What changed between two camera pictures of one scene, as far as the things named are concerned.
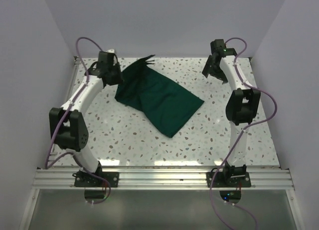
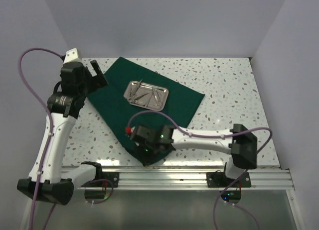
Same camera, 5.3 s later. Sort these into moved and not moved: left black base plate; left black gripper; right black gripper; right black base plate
Moved: left black gripper; right black gripper
Not moved: left black base plate; right black base plate
